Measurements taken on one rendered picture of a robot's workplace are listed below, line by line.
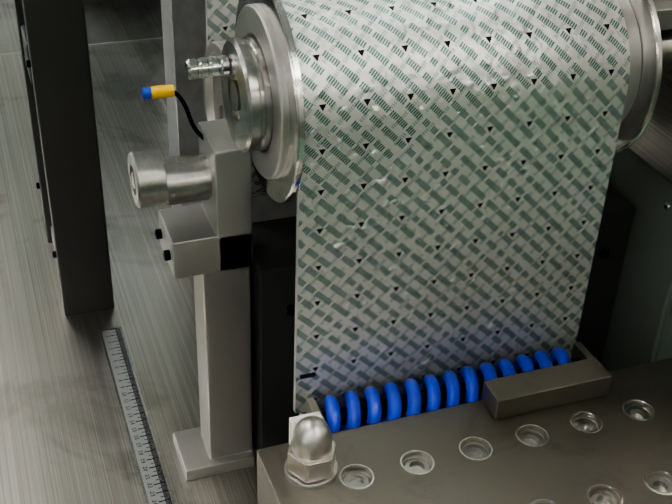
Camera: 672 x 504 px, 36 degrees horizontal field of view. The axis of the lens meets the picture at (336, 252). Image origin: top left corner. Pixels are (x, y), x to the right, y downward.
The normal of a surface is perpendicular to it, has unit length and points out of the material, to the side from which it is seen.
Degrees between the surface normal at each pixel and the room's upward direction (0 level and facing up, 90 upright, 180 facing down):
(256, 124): 97
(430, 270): 90
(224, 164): 90
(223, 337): 90
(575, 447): 0
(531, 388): 0
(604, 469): 0
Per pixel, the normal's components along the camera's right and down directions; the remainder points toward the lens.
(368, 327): 0.33, 0.53
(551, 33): 0.29, -0.12
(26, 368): 0.04, -0.84
